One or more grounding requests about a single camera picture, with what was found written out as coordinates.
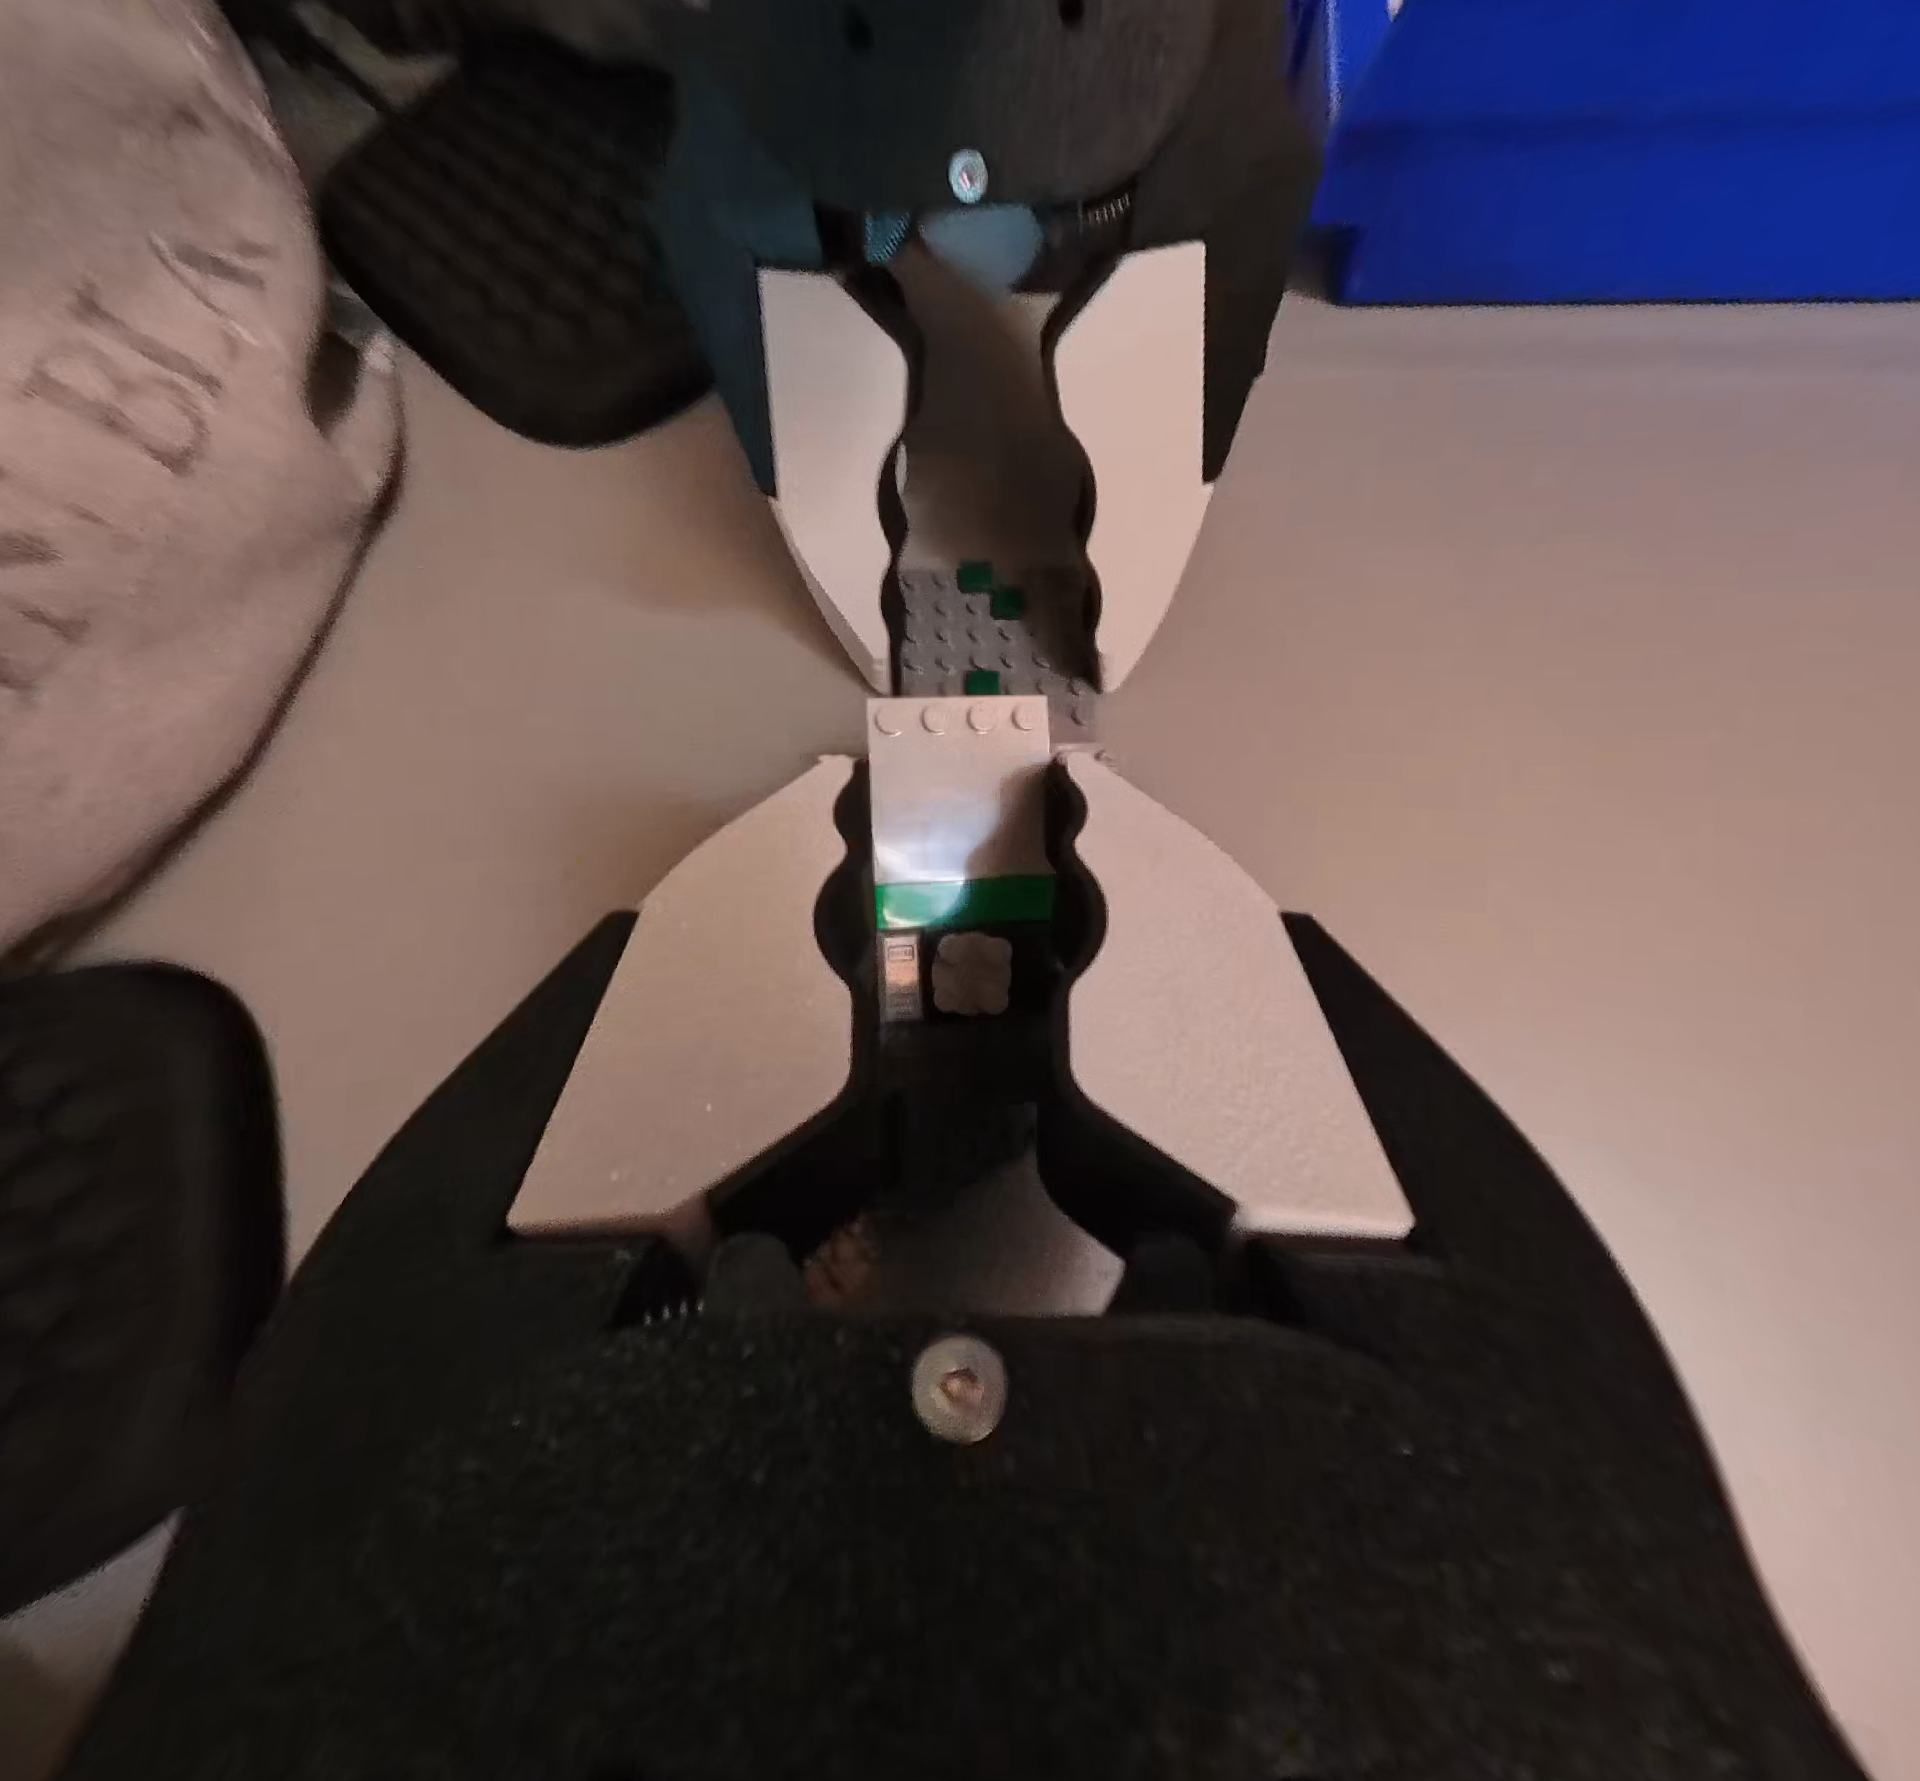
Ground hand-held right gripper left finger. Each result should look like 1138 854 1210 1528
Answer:
503 755 874 1290

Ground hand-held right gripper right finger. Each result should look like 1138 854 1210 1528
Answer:
1047 749 1418 1282

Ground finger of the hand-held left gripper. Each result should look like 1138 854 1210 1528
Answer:
754 269 920 695
1047 239 1210 701

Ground grey lego baseplate build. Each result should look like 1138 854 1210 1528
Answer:
802 557 1112 1308

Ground blue plastic storage bin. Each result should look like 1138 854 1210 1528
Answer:
1287 0 1920 310

